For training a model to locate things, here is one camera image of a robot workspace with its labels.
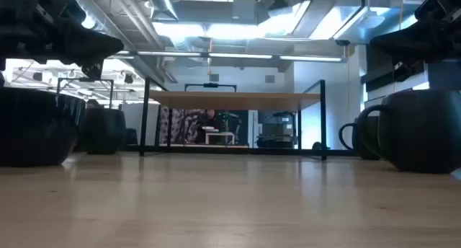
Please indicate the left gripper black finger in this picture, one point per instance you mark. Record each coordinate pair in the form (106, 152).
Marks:
(93, 48)

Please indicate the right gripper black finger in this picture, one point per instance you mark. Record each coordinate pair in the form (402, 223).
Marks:
(425, 42)

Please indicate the black mug red interior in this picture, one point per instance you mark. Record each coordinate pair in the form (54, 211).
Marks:
(421, 132)

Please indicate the black mug green interior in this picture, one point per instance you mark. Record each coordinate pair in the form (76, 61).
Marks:
(370, 136)

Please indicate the fluorescent tube light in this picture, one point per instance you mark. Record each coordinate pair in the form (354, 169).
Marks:
(240, 56)
(310, 58)
(169, 53)

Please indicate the patterned curtain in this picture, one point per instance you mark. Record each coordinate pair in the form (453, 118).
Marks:
(178, 125)

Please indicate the black bar stand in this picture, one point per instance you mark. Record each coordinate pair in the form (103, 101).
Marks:
(210, 85)

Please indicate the person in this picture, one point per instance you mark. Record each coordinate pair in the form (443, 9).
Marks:
(208, 123)

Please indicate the small white table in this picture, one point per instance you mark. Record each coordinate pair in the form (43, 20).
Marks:
(219, 134)

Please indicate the grey ceiling box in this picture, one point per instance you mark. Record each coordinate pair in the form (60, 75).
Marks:
(245, 10)

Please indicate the black equipment cart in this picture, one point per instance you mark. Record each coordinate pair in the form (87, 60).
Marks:
(276, 130)

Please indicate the black metal frame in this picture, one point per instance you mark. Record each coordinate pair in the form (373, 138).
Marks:
(85, 80)

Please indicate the dark wall cabinet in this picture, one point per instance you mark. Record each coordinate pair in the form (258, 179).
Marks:
(381, 75)

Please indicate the silver ventilation duct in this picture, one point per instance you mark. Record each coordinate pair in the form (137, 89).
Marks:
(162, 3)

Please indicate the grey wall vent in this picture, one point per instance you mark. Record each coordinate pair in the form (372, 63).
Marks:
(269, 78)
(214, 77)

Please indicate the wooden desk black frame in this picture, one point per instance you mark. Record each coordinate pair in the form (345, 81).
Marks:
(234, 100)

